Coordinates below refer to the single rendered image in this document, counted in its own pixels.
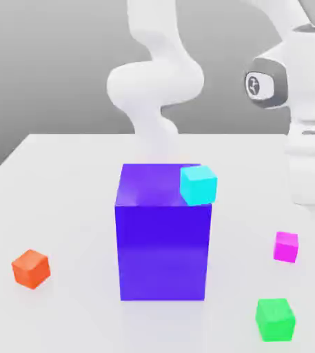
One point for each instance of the large purple box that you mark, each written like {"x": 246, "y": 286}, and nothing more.
{"x": 162, "y": 248}

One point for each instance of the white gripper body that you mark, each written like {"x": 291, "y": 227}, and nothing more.
{"x": 306, "y": 184}

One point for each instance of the small orange cube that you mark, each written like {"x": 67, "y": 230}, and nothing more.
{"x": 31, "y": 270}

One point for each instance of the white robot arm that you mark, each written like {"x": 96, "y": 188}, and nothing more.
{"x": 157, "y": 82}

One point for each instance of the small cyan cube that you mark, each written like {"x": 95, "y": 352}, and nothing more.
{"x": 198, "y": 186}

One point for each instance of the small magenta cube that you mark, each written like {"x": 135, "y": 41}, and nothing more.
{"x": 285, "y": 248}

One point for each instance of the small green cube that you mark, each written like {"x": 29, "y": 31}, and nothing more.
{"x": 275, "y": 320}

